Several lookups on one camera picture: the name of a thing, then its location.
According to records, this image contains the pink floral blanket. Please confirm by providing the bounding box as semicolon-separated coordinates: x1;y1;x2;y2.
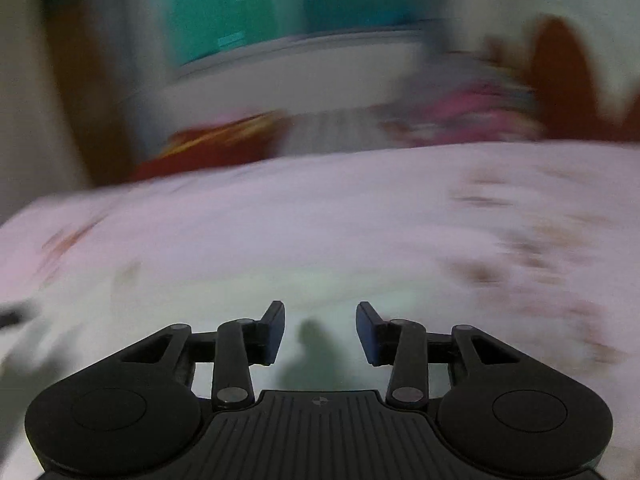
0;140;640;480

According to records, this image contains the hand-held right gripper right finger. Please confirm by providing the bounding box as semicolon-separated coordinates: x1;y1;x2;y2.
355;301;526;410

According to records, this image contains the red floral pillow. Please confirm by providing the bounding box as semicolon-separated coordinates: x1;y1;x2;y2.
127;112;281;183

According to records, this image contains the brown wooden door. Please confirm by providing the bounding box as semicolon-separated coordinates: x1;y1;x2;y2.
40;0;136;186

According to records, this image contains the small white garment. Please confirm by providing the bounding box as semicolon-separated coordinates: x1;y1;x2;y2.
75;255;481;396

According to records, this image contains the window with green screen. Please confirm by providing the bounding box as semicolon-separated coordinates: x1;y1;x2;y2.
150;0;451;68

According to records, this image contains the heart-shaped brown headboard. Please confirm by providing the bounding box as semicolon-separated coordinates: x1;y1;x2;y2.
525;15;640;143

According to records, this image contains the stack of folded clothes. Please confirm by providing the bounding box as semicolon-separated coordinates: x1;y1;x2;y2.
380;50;546;146

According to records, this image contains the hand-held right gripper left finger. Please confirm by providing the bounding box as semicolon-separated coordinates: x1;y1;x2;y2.
107;301;287;411

